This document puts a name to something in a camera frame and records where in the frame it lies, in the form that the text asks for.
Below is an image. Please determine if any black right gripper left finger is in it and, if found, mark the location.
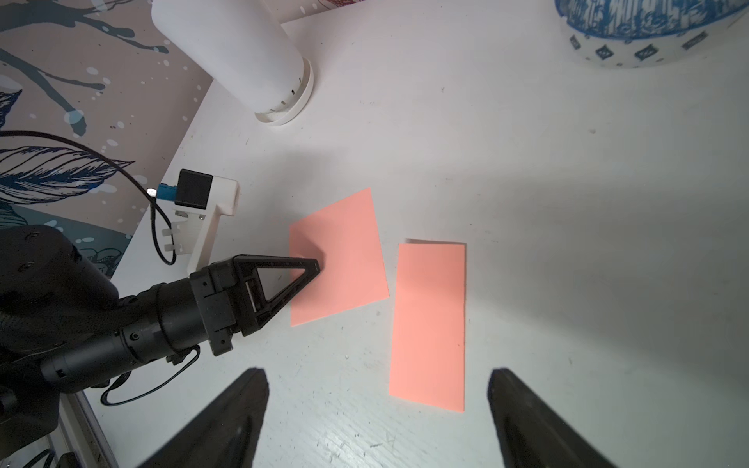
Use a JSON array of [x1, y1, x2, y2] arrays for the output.
[[142, 369, 269, 467]]

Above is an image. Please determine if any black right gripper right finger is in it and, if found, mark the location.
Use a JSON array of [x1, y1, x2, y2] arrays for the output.
[[488, 369, 614, 468]]

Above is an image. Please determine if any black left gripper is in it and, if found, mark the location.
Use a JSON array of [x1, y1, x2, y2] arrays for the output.
[[189, 255, 321, 356]]

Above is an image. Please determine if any pink square paper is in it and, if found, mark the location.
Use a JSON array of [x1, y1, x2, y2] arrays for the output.
[[289, 188, 389, 327], [389, 243, 466, 413]]

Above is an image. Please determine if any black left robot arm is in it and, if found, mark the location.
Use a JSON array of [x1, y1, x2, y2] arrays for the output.
[[1, 225, 320, 456]]

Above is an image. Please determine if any white utensil cup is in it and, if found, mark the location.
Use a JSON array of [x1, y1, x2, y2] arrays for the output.
[[151, 0, 314, 126]]

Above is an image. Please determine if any blue patterned ceramic bowl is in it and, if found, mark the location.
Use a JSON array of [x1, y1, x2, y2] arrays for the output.
[[554, 0, 748, 69]]

